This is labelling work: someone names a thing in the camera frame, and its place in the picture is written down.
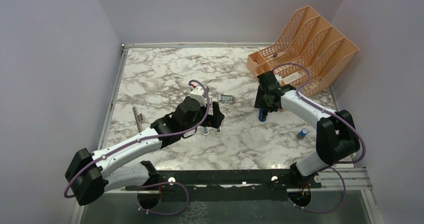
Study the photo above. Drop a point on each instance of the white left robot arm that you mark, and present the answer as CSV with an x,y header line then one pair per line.
x,y
90,174

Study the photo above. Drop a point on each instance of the staple box tray with staples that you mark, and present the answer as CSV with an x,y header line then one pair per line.
x,y
226,98

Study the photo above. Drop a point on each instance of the peach plastic desk organizer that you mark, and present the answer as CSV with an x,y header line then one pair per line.
x,y
309,51

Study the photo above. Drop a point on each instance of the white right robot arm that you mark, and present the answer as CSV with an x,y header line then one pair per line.
x,y
335,138

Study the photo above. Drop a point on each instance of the blue grey glue stick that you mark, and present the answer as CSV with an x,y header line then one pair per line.
x,y
302,134

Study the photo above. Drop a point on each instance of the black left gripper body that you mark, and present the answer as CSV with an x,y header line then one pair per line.
x,y
200,114

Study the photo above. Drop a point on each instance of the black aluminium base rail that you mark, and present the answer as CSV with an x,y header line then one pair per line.
x,y
246,185

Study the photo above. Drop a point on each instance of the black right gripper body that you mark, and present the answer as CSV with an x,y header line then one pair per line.
x,y
262,100

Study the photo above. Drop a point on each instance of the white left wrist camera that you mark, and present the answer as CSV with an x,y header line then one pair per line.
x,y
198,94

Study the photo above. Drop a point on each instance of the metal stapler magazine rail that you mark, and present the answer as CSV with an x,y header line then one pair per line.
x,y
138,119

